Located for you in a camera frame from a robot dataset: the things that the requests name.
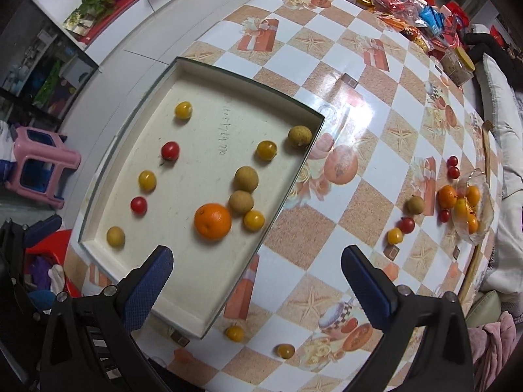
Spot pink plastic stool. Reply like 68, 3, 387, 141
5, 126, 82, 210

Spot red plastic stool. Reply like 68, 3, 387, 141
24, 229, 83, 300

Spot green potted plant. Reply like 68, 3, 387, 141
63, 0, 123, 35

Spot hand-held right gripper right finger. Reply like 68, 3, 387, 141
341, 244, 477, 392

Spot pile of snack packets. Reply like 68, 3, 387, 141
355, 0, 471, 55

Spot black glass cabinet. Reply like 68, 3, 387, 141
0, 20, 99, 120

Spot jar with yellow lid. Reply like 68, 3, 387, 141
442, 46, 477, 87

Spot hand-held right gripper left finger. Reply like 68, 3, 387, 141
39, 245, 175, 392

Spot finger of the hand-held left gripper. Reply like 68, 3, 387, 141
22, 215, 63, 249

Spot green cushion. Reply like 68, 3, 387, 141
466, 290, 504, 328

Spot clear glass bowl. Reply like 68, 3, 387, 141
451, 167, 496, 246

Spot checkered printed tablecloth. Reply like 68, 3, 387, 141
64, 0, 498, 392

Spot white shallow cardboard box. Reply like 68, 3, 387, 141
77, 57, 327, 340

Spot pink cloth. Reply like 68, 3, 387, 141
467, 311, 518, 392

